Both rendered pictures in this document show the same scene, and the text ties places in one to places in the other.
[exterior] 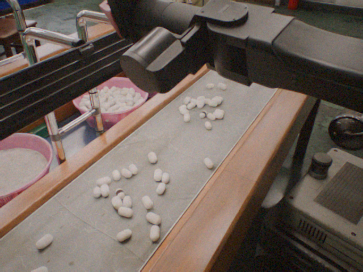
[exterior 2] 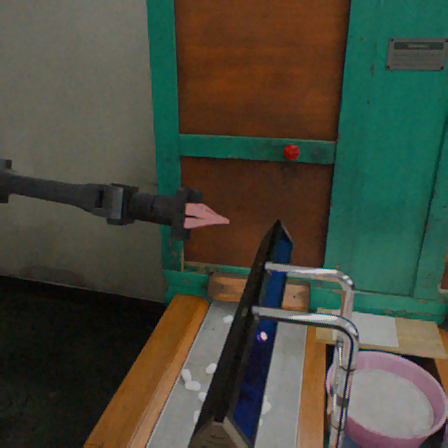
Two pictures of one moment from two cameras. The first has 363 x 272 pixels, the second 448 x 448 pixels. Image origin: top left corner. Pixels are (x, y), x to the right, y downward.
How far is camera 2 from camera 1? 1.28 m
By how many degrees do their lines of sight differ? 118
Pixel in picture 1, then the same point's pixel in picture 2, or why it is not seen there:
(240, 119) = not seen: outside the picture
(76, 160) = (311, 416)
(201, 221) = (146, 385)
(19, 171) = (367, 404)
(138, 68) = not seen: hidden behind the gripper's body
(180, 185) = (179, 433)
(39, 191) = (310, 375)
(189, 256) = (152, 360)
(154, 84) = not seen: hidden behind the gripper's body
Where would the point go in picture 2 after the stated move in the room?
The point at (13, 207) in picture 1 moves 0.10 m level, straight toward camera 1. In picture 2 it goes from (315, 358) to (280, 344)
